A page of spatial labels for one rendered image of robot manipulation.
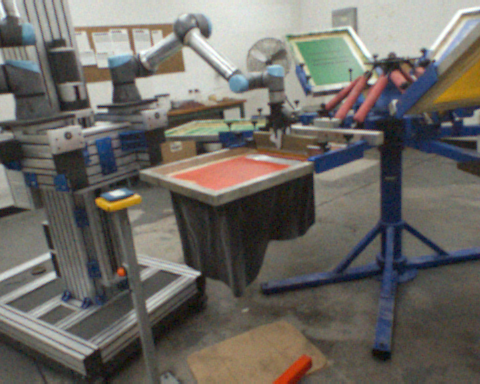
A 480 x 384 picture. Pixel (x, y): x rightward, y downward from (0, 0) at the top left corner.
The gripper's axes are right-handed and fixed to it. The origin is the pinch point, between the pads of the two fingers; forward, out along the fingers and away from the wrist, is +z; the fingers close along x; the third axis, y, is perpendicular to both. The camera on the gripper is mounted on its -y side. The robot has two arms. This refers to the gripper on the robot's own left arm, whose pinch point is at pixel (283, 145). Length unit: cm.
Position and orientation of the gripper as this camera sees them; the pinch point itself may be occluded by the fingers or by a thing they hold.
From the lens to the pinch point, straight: 196.3
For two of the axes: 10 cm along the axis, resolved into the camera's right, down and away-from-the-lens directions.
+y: -6.2, -1.8, 7.6
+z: 1.1, 9.5, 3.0
